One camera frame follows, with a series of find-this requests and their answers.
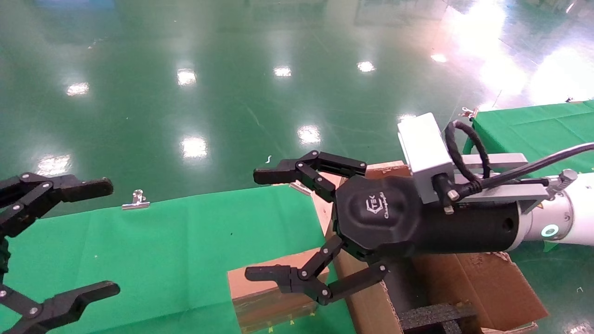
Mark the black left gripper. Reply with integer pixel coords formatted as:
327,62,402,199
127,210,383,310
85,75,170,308
0,173,121,334

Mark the small brown cardboard box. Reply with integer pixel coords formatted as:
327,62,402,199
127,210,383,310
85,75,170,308
226,248,331,334

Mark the large open cardboard carton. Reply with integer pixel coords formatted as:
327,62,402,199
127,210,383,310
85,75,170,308
311,160,550,334

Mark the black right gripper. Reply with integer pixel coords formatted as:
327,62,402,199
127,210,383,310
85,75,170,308
245,150,521,306

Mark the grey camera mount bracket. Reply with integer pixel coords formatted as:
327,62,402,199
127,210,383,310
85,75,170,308
452,153,550,205

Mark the green table cloth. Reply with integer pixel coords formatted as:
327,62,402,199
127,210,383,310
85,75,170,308
463,100,594,179
0,184,358,334

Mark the black foam insert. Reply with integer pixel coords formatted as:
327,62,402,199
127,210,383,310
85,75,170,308
398,302,478,334

